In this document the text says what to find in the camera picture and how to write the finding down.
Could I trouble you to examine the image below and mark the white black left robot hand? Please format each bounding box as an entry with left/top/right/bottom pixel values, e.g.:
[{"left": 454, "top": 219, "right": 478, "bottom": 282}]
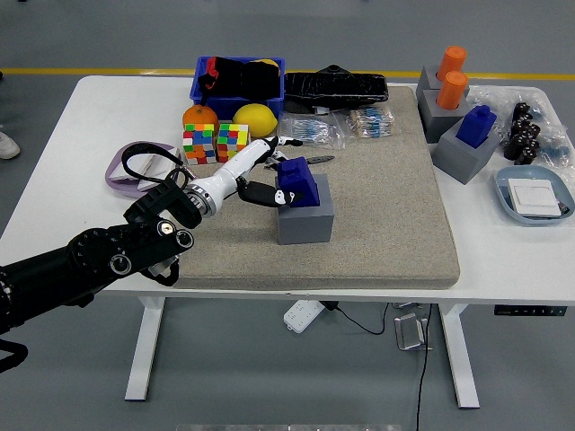
[{"left": 187, "top": 134, "right": 311, "bottom": 218}]

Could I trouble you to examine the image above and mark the blue square seal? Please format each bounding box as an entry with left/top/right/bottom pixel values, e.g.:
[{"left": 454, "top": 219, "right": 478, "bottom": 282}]
[
  {"left": 456, "top": 105, "right": 498, "bottom": 148},
  {"left": 275, "top": 156, "right": 321, "bottom": 208}
]

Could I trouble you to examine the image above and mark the grey cube seal holder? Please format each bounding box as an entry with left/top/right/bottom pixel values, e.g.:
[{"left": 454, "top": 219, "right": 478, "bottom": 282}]
[
  {"left": 415, "top": 87, "right": 471, "bottom": 145},
  {"left": 415, "top": 65, "right": 471, "bottom": 98},
  {"left": 274, "top": 173, "right": 337, "bottom": 246},
  {"left": 432, "top": 117, "right": 502, "bottom": 185}
]

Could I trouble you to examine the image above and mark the orange round seal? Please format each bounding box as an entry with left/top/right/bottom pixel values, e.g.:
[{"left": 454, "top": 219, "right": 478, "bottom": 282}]
[
  {"left": 436, "top": 45, "right": 468, "bottom": 83},
  {"left": 436, "top": 70, "right": 469, "bottom": 111}
]

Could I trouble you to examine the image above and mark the multicolour puzzle cube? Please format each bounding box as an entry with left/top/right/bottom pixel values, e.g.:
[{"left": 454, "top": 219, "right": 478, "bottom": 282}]
[
  {"left": 181, "top": 123, "right": 218, "bottom": 166},
  {"left": 216, "top": 123, "right": 252, "bottom": 166}
]

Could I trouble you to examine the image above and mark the yellow lemon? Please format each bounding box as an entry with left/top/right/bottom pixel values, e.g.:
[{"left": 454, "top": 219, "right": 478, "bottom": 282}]
[{"left": 232, "top": 102, "right": 279, "bottom": 138}]

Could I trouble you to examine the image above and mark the orange fruit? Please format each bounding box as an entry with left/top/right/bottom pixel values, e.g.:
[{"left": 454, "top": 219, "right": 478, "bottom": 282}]
[{"left": 181, "top": 103, "right": 220, "bottom": 134}]

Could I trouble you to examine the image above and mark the blue plastic bin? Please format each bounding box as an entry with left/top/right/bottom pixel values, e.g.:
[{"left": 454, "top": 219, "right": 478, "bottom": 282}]
[{"left": 189, "top": 55, "right": 287, "bottom": 117}]

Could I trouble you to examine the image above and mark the black cloth with red trim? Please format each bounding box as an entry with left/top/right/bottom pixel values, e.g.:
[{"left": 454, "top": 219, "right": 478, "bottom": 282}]
[{"left": 198, "top": 56, "right": 282, "bottom": 101}]

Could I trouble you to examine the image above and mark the clear bag of blue resistors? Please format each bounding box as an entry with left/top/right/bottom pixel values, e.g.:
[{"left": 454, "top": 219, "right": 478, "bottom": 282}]
[{"left": 276, "top": 111, "right": 348, "bottom": 150}]

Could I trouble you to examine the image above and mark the black metal hand tool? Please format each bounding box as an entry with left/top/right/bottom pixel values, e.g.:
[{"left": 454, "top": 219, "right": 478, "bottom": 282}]
[{"left": 263, "top": 154, "right": 336, "bottom": 172}]

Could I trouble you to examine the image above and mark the purple oval tray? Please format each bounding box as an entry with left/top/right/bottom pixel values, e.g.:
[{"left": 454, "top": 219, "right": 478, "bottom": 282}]
[{"left": 104, "top": 140, "right": 182, "bottom": 201}]

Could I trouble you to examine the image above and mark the black plastic-wrapped keyboard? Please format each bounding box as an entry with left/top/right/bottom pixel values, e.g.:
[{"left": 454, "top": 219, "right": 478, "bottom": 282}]
[{"left": 283, "top": 64, "right": 390, "bottom": 114}]

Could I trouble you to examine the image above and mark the clear bag of tan resistors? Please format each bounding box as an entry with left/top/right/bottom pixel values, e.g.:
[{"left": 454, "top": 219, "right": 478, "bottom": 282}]
[{"left": 334, "top": 107, "right": 397, "bottom": 139}]

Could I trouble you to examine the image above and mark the grey-brown table mat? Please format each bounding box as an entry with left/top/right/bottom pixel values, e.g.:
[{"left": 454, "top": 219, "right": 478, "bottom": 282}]
[{"left": 160, "top": 85, "right": 462, "bottom": 291}]

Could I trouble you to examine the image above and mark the white power strip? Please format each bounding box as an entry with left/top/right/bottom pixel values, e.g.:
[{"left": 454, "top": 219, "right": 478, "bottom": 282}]
[{"left": 282, "top": 299, "right": 325, "bottom": 334}]

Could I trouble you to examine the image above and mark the white table leg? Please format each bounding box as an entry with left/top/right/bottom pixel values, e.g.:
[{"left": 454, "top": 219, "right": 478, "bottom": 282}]
[
  {"left": 438, "top": 303, "right": 481, "bottom": 409},
  {"left": 124, "top": 295, "right": 166, "bottom": 402}
]

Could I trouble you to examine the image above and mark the person's white shoe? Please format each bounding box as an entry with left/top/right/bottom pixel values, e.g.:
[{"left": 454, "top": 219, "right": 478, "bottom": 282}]
[{"left": 0, "top": 131, "right": 22, "bottom": 161}]

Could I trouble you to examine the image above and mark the light blue oval tray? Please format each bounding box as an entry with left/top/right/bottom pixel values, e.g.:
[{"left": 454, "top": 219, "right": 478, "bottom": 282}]
[{"left": 493, "top": 165, "right": 575, "bottom": 227}]

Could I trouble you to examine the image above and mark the bag of black capacitors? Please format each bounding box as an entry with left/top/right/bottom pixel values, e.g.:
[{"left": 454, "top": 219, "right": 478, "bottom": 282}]
[{"left": 466, "top": 84, "right": 562, "bottom": 167}]

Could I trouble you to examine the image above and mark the bag of small blue components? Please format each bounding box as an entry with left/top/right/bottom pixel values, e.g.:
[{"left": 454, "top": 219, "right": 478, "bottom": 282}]
[{"left": 536, "top": 128, "right": 575, "bottom": 171}]

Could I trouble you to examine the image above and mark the black table control panel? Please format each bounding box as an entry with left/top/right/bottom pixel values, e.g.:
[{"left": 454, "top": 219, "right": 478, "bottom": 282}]
[{"left": 493, "top": 304, "right": 566, "bottom": 317}]

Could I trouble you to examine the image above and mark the white switch panel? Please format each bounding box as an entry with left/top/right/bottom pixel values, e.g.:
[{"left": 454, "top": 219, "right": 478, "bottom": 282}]
[
  {"left": 507, "top": 178, "right": 562, "bottom": 219},
  {"left": 137, "top": 147, "right": 181, "bottom": 192},
  {"left": 110, "top": 145, "right": 159, "bottom": 182}
]

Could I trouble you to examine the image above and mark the black power cable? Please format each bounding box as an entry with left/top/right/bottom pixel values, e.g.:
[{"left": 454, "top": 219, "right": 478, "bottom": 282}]
[{"left": 323, "top": 301, "right": 433, "bottom": 431}]

